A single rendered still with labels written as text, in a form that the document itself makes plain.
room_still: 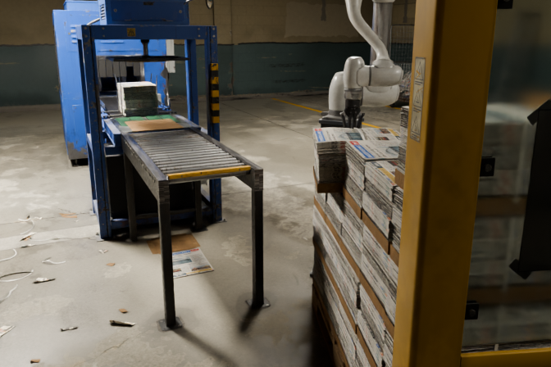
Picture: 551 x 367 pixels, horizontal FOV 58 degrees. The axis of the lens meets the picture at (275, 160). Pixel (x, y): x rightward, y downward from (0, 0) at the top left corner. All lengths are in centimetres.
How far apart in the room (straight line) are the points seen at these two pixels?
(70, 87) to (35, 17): 523
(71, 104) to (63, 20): 90
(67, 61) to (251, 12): 669
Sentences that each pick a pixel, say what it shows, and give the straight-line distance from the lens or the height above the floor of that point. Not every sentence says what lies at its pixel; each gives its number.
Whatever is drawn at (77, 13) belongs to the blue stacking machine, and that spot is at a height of 171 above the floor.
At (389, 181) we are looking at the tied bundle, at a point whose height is 106.
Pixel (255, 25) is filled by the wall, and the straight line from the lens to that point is 1201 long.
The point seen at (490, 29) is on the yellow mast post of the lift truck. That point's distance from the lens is 80.
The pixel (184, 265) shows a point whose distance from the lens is 340.
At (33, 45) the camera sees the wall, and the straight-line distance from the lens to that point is 1113.
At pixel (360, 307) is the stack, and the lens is 194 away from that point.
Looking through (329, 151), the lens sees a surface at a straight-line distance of 205.
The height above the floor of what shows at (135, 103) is 91.
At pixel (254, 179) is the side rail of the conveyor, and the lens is 261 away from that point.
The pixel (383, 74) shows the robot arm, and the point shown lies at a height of 129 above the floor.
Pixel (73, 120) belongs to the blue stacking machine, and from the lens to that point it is 606.
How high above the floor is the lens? 148
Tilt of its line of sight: 14 degrees down
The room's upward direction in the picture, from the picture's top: straight up
